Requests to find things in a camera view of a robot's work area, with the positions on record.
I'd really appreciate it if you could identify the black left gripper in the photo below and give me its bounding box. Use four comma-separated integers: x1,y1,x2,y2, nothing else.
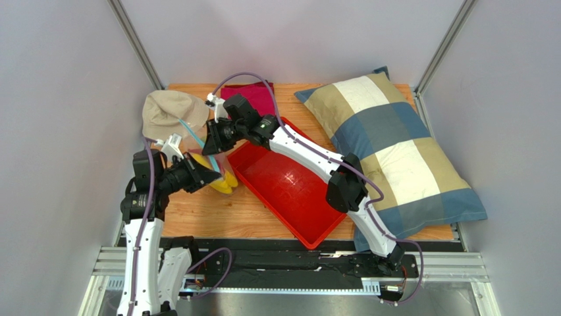
158,152,221,196

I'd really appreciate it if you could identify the clear zip top bag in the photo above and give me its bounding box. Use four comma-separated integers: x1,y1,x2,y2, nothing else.
178,119,239,195

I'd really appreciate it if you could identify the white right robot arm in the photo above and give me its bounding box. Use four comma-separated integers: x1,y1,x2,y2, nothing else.
202,93,404,271

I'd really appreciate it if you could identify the yellow fake banana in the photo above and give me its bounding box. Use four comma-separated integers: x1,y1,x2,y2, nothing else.
190,152,238,194

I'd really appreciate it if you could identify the beige bucket hat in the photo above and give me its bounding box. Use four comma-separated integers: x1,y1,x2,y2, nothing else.
142,90,210,140

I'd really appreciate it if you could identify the magenta folded cloth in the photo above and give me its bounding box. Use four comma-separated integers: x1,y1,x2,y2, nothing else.
220,82,275,116

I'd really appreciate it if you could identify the red plastic tray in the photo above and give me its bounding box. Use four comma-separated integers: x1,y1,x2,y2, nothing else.
227,142,346,250

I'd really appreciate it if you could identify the plaid checkered pillow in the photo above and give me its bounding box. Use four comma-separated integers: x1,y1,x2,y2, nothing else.
295,72,487,239

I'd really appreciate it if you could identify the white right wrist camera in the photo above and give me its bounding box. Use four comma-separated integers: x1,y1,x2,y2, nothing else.
205,93,228,122

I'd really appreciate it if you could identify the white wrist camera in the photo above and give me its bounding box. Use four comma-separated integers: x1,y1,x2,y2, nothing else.
205,93,228,122
155,133,184,163

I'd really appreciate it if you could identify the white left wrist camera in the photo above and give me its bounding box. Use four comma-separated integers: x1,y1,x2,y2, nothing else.
155,133,184,163

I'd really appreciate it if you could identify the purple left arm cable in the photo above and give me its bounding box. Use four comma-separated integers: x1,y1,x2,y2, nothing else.
124,138,233,316

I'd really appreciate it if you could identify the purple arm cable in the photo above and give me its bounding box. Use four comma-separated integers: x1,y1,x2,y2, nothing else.
212,72,426,306
124,138,233,316

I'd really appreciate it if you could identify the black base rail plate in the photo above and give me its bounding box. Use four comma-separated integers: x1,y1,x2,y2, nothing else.
188,238,419,290

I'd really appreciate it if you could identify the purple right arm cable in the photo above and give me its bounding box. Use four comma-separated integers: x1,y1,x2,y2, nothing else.
212,72,426,306

